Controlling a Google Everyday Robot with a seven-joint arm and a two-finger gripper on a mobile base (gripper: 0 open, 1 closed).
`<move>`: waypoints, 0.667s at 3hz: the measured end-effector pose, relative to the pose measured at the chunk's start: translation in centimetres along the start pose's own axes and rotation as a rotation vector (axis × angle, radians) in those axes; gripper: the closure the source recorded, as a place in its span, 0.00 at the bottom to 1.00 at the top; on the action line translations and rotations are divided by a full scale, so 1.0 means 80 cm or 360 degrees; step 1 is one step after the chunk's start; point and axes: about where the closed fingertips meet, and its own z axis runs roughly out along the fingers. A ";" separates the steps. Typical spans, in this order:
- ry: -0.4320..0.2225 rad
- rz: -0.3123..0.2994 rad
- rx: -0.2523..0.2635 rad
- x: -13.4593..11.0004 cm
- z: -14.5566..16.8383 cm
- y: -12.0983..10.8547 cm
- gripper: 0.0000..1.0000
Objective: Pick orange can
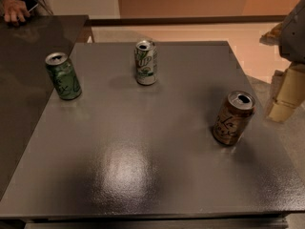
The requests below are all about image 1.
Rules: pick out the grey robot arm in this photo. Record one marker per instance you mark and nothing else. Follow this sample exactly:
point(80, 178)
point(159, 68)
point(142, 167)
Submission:
point(292, 36)

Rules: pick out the orange LaCroix can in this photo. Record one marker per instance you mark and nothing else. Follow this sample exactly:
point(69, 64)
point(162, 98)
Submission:
point(233, 117)

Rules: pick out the green LaCroix can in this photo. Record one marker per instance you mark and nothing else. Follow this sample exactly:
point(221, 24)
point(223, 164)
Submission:
point(63, 75)

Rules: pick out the tan cardboard box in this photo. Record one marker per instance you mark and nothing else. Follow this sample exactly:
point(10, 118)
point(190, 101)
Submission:
point(287, 92)

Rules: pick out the white green 7UP can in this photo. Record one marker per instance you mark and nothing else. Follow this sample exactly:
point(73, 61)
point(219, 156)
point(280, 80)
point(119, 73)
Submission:
point(145, 55)

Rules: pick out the person's bare hand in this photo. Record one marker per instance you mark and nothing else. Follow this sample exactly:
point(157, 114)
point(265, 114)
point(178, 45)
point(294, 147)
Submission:
point(15, 12)

